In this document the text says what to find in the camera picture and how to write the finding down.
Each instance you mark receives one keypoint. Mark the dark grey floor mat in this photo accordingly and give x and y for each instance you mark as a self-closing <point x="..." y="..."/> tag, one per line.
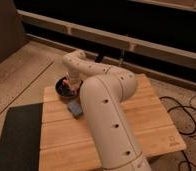
<point x="20" y="138"/>

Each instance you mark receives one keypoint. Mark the dark ceramic bowl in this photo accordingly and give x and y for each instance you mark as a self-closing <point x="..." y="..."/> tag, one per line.
<point x="64" y="90"/>

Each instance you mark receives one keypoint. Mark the orange red pepper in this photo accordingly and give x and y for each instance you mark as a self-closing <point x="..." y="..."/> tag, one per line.
<point x="65" y="81"/>

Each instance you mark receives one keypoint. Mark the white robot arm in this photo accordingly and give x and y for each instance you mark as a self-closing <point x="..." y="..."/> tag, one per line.
<point x="100" y="96"/>

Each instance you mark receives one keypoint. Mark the brown cabinet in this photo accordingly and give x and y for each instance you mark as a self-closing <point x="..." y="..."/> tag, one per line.
<point x="12" y="33"/>

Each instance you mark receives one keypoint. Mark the blue sponge block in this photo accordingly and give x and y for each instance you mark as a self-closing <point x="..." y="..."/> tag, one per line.
<point x="75" y="108"/>

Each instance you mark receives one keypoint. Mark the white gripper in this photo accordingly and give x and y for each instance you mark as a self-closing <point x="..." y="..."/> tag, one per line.
<point x="74" y="81"/>

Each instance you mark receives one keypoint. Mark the wooden table board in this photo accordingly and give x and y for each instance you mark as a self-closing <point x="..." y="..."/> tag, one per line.
<point x="67" y="144"/>

